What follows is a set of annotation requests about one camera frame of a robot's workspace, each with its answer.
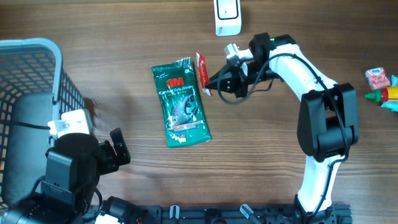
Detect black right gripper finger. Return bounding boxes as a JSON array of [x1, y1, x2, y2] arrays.
[[205, 74, 240, 93], [210, 64, 239, 82]]

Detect red stick sachet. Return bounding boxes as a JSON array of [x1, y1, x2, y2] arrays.
[[196, 51, 211, 96]]

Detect green 3M gloves packet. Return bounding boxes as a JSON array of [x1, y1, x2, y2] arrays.
[[151, 57, 211, 147]]

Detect red white small packet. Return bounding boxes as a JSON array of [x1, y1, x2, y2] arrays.
[[365, 67, 391, 90]]

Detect red sauce bottle green cap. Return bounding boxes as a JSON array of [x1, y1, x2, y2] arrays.
[[364, 86, 398, 103]]

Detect light green tissue packet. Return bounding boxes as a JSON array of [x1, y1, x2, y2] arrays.
[[381, 75, 398, 112]]

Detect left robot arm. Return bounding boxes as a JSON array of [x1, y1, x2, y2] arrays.
[[1, 128, 131, 223]]

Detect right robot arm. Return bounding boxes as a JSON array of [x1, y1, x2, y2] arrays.
[[205, 33, 359, 223]]

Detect white barcode scanner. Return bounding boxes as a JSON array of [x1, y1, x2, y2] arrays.
[[213, 0, 242, 37]]

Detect grey plastic mesh basket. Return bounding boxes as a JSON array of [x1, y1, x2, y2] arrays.
[[1, 38, 86, 211]]

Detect black right camera cable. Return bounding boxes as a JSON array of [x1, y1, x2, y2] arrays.
[[216, 52, 351, 224]]

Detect black camera cable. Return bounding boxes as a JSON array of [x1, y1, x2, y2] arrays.
[[9, 119, 52, 130], [216, 52, 351, 224]]

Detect black left camera cable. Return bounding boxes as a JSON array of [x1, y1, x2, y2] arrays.
[[9, 119, 52, 130]]

